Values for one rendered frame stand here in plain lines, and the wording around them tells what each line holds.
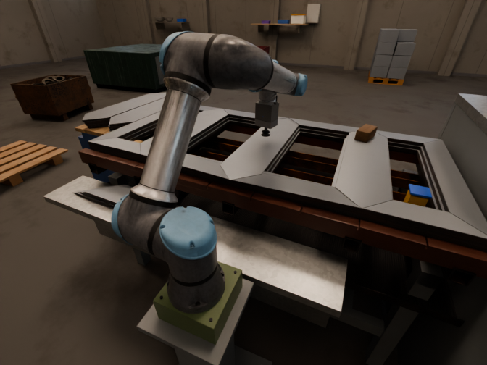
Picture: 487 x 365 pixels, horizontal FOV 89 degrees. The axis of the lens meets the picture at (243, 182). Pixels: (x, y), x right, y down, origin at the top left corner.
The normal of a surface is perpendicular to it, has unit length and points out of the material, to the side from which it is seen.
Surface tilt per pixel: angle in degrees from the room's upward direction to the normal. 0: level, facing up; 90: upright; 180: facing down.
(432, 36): 90
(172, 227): 9
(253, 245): 0
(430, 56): 90
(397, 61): 90
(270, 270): 0
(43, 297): 0
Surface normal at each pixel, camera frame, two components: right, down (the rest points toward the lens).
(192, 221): 0.14, -0.78
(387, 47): -0.40, 0.50
